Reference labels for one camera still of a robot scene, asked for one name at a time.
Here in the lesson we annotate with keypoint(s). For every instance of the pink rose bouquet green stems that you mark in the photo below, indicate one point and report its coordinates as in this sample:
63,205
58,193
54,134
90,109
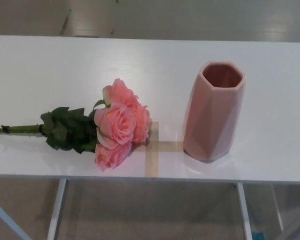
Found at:
117,122

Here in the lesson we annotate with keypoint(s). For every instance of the pink faceted ceramic vase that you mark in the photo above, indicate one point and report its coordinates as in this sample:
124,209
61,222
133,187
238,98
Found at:
215,125

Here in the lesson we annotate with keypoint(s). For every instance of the short beige tape strip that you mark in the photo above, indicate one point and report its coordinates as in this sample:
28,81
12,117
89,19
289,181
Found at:
170,146

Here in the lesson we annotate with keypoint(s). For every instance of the white metal table leg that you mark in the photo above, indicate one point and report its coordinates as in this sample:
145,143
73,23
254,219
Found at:
244,212
58,212
278,205

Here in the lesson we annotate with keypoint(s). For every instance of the teal floor tape patch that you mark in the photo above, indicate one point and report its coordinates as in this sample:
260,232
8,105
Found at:
258,236

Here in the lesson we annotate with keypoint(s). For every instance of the light blue metal stand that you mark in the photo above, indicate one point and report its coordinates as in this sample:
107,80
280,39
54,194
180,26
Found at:
5,221

